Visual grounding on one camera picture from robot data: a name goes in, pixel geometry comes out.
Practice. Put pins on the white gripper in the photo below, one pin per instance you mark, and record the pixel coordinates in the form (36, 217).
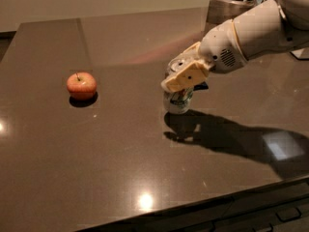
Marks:
(219, 50)

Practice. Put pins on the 7up soda can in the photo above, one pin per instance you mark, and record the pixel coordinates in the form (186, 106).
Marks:
(179, 102)

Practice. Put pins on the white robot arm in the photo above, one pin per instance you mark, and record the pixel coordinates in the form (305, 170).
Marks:
(272, 27)

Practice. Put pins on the blue rxbar wrapper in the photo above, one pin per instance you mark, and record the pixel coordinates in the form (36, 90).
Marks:
(202, 86)

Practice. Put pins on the steel snack dispenser base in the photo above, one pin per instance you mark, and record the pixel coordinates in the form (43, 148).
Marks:
(222, 10)

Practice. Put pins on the red apple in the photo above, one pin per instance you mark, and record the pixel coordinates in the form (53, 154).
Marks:
(81, 86)

